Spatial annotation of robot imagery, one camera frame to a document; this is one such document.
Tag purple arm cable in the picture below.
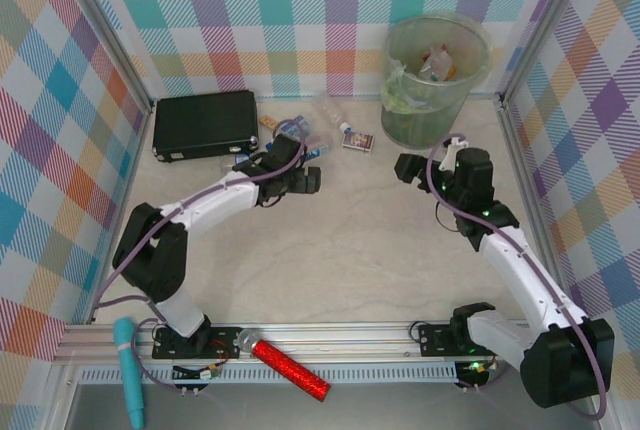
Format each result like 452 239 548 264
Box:
426 134 610 421
94 118 309 391

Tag aluminium frame side rail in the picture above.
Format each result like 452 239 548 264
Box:
87 104 154 325
497 94 574 321

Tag small connector board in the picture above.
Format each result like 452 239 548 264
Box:
454 359 499 394
172 362 221 396

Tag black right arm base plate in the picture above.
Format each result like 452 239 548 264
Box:
417 322 511 359

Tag small printed card box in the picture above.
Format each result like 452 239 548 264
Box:
342 130 377 153

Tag clear bottle green label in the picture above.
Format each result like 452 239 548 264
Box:
419 44 456 82

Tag translucent green waste bin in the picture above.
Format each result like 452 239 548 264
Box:
380 9 494 150

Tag grey metal shelf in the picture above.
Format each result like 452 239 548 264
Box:
44 364 616 430

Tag slotted grey cable duct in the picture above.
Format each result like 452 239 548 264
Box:
79 362 461 385

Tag red glitter tube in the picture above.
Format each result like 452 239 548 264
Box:
252 339 332 404

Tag aluminium frame post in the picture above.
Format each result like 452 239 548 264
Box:
62 0 154 114
498 0 594 101

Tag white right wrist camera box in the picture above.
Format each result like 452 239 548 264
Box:
438 133 470 172

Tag black hard case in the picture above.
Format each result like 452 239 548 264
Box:
152 89 261 165

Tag teal handheld tool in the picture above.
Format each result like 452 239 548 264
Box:
113 318 147 429

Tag clear bottle blue white label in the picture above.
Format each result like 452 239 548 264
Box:
304 132 335 157

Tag aluminium mounting rail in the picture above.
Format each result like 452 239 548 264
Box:
53 322 601 366

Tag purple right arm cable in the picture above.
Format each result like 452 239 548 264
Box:
426 134 610 421

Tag right small connector board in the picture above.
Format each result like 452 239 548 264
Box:
454 359 499 394

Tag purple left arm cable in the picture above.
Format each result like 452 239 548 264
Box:
94 118 309 391

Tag left small connector board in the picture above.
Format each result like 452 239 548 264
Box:
172 362 221 396

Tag clear bottle without label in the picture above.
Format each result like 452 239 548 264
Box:
313 94 353 132

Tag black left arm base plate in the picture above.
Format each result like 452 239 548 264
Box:
151 324 239 362

